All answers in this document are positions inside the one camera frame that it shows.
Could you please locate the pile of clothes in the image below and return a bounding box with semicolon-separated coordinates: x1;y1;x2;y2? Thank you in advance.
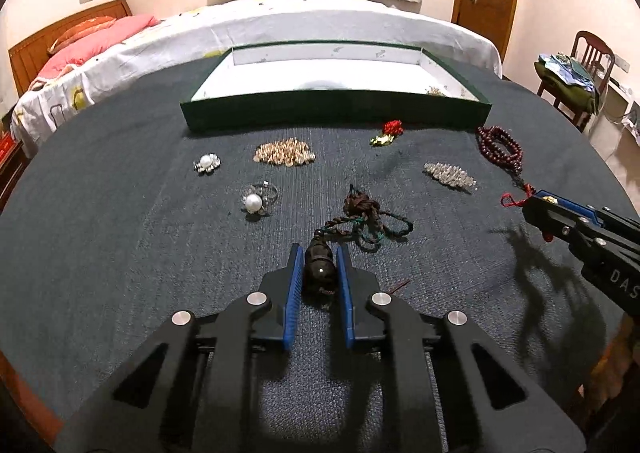
534;52;608;116

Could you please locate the pearl cluster brooch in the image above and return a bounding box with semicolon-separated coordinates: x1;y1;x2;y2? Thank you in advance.
193;153;221;176

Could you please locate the green tray box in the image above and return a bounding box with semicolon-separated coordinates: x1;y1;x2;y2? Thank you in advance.
180;40;493;134

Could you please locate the silver pearl ring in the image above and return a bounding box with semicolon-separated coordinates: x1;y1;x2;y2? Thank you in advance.
242;181;279;220

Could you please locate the red and gold charm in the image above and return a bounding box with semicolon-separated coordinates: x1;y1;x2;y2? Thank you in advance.
370;120;405;148

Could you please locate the dark red bead bracelet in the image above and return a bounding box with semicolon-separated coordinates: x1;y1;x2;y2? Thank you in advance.
475;125;556;243

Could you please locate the bed with patterned sheet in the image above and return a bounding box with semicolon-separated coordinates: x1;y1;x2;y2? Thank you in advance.
10;0;503;158

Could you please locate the dark pendant cord necklace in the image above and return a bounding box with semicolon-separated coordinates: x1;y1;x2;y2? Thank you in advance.
304;184;415;301

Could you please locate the red box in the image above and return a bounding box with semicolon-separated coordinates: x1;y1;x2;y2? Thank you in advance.
0;132;22;161

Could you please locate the wooden chair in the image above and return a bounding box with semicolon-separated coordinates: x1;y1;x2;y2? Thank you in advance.
537;30;616;134

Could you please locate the dark grey tablecloth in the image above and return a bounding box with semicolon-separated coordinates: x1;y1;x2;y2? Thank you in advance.
0;53;640;453

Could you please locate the orange pillow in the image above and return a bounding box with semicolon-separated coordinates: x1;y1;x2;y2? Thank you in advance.
47;15;118;54

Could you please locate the gold bead bracelet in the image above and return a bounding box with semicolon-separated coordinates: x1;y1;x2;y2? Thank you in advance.
253;138;317;168

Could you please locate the wooden nightstand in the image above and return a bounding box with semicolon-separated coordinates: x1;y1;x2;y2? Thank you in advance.
0;140;32;214

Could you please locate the clear crystal brooch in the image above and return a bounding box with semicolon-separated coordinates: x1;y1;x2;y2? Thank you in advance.
423;162;478;194

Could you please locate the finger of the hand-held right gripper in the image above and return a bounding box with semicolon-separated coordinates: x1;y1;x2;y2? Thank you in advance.
521;196;584;240
534;190;640;235

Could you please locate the pink pillow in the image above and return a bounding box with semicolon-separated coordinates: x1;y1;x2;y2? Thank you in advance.
27;14;162;84

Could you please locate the wooden headboard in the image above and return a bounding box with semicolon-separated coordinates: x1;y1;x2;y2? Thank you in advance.
9;0;133;98

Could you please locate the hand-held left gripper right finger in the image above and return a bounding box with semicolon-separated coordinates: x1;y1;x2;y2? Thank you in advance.
335;245;587;453

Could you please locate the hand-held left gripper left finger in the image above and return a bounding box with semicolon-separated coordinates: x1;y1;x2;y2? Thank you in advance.
54;243;306;453

